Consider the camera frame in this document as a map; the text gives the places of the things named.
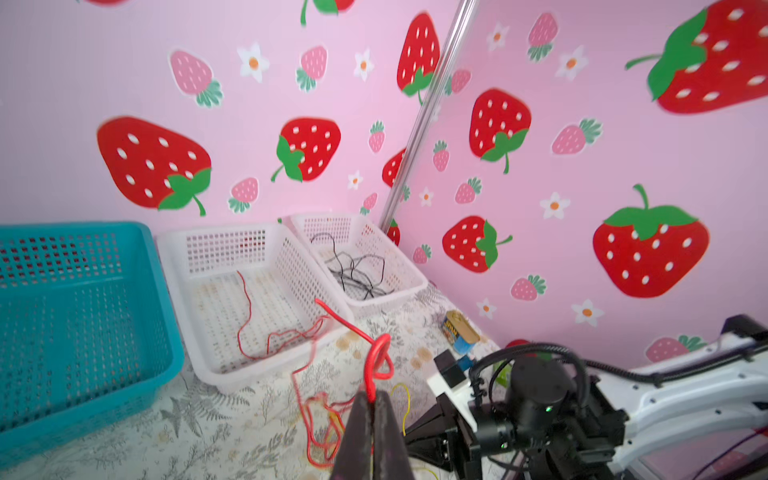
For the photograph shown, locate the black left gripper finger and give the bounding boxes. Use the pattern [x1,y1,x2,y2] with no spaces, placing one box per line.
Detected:
[372,391,415,480]

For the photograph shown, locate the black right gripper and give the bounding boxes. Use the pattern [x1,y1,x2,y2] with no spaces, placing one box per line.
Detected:
[330,392,515,480]

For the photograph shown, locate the yellow wire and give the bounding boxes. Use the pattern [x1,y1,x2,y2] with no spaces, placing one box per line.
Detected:
[389,382,442,480]

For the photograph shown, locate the black wire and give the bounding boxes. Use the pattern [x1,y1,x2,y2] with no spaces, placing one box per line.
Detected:
[326,251,397,301]
[309,232,388,301]

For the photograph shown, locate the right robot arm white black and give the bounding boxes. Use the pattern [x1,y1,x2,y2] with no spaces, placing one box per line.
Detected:
[405,315,767,479]

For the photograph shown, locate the white basket right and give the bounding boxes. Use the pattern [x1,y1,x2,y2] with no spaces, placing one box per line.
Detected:
[289,212,428,319]

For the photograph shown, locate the white basket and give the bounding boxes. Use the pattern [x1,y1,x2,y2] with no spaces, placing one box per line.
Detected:
[289,212,428,319]
[156,223,355,395]

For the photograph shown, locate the white basket middle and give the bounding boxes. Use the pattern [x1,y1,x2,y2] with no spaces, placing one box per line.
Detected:
[156,223,355,395]

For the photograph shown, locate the teal plastic basket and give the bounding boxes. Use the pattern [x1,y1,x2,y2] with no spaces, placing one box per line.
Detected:
[1,222,184,469]

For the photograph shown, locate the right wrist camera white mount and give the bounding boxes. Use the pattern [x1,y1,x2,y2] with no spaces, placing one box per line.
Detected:
[424,349,478,433]

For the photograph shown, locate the aluminium corner post right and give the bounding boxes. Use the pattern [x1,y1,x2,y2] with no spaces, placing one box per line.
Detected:
[378,0,480,233]

